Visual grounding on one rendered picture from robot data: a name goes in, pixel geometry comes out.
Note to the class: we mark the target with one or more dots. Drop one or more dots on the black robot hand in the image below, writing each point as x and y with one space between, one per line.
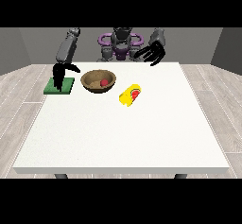
59 73
152 53

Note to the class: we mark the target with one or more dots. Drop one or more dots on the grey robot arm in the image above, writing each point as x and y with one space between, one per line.
66 47
157 37

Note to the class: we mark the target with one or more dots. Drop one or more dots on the green square pad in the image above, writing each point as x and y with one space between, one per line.
60 85

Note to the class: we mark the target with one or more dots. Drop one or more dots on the brown wooden bowl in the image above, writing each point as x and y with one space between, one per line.
96 81

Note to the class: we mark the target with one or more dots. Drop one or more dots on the small red ball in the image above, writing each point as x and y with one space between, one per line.
104 82

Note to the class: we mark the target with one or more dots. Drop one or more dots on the grey robot trunk purple rings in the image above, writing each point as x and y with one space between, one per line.
120 46

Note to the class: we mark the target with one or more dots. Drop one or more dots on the dark table leg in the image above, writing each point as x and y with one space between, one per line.
180 175
61 175

